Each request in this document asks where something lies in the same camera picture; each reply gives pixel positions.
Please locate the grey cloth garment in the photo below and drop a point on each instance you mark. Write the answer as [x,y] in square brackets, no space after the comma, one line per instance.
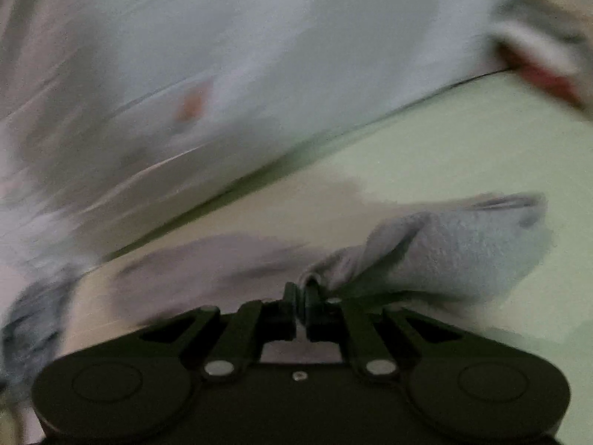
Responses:
[471,253]

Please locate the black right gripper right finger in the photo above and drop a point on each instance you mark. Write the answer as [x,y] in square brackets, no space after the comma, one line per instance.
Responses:
[373,343]

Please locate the light blue carrot-print bedsheet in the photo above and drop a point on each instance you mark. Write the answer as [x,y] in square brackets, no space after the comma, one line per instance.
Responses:
[118,115]

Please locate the blue-grey crumpled garment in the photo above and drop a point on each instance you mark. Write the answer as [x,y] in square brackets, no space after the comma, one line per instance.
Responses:
[31,333]

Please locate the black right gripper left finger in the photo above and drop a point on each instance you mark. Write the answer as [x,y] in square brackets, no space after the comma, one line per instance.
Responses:
[228,344]

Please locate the stack of folded clothes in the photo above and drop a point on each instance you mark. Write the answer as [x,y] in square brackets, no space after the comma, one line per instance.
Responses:
[549,42]

